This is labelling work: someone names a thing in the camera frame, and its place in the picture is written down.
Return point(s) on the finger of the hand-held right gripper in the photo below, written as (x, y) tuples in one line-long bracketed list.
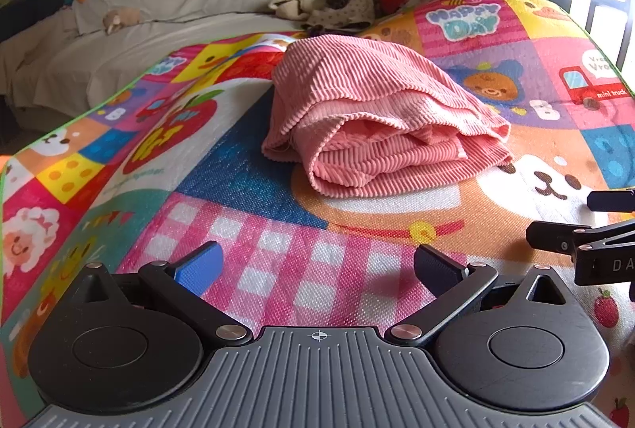
[(610, 201), (545, 234)]

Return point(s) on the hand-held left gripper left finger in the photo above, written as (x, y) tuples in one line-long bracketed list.
[(198, 267)]

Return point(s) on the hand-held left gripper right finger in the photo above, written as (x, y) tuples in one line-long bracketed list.
[(439, 269)]

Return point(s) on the colourful cartoon play mat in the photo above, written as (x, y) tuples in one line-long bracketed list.
[(297, 239)]

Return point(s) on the beige plush toy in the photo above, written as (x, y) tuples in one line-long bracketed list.
[(121, 19)]

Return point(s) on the beige sofa throw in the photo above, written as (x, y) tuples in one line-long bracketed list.
[(39, 46)]

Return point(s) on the cream cloth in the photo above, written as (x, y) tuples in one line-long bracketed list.
[(292, 6)]

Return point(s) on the grey-beige dotted garment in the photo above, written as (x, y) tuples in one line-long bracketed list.
[(350, 6)]

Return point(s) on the dark blue cabinet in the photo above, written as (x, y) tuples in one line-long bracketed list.
[(30, 11)]

